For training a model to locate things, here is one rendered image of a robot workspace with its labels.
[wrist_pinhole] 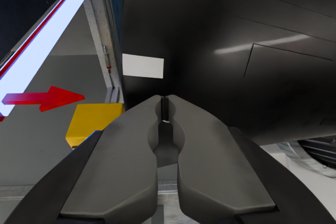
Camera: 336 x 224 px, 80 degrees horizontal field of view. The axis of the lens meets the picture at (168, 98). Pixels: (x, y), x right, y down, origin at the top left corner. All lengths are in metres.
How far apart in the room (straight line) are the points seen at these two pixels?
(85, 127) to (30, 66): 0.23
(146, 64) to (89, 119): 0.30
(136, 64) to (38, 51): 0.11
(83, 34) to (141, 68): 1.39
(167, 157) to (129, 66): 0.10
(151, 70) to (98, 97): 1.05
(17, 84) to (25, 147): 0.94
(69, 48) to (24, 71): 1.44
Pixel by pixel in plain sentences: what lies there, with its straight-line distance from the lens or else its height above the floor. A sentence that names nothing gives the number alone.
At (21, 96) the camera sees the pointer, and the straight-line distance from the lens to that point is 0.19.
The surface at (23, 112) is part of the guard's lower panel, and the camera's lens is 1.30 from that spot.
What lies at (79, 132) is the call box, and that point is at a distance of 0.43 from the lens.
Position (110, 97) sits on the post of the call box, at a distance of 0.57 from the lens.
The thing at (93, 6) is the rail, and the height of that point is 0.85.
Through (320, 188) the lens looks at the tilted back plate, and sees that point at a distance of 0.49.
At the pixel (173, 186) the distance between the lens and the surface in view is 0.87.
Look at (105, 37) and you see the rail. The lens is 0.51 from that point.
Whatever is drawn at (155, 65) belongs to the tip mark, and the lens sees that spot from 0.16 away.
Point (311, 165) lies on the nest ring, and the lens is 0.42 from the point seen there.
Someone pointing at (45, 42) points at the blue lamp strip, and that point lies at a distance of 0.25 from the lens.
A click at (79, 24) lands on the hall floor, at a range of 1.52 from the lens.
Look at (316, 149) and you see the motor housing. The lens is 0.42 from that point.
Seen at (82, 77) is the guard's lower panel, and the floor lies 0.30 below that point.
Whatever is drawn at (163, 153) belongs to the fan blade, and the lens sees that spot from 0.21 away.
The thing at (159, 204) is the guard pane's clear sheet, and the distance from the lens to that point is 0.86.
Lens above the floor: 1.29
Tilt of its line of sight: 44 degrees down
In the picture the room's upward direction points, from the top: 177 degrees clockwise
